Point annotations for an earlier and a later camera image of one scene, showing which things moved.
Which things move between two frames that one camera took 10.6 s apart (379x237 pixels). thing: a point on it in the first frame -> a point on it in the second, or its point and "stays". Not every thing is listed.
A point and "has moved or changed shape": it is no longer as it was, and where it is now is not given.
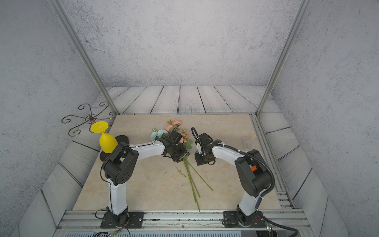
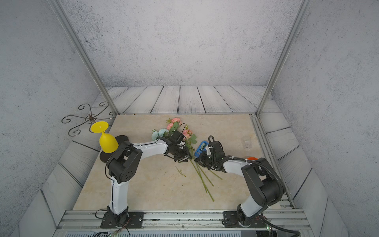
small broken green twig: [179, 171] stays
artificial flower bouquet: [174, 126] has moved or changed shape
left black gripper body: [179, 153] stays
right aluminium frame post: [304, 8] stays
